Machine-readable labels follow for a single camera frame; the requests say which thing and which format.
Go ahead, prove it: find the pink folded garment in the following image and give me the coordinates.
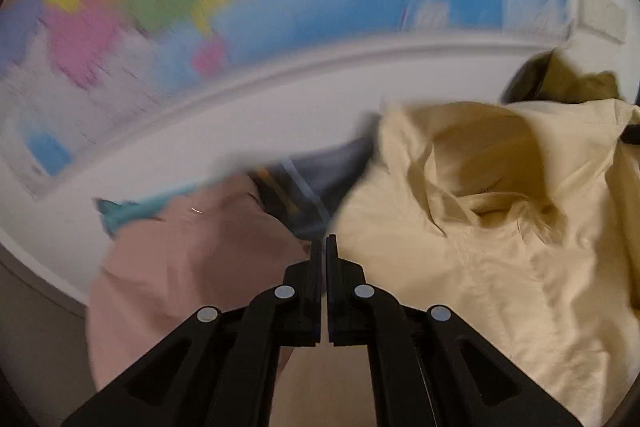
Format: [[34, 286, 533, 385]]
[[86, 174, 307, 389]]

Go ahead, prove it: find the olive green jacket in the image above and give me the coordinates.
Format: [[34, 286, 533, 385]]
[[501, 51, 622, 104]]

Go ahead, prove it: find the cream yellow large shirt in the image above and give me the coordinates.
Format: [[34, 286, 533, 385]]
[[333, 100, 639, 426]]

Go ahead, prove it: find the teal grey patterned bedsheet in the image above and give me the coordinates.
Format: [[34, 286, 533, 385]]
[[93, 135, 375, 241]]

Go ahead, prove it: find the white wall socket panel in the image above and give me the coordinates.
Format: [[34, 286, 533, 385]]
[[577, 0, 627, 44]]

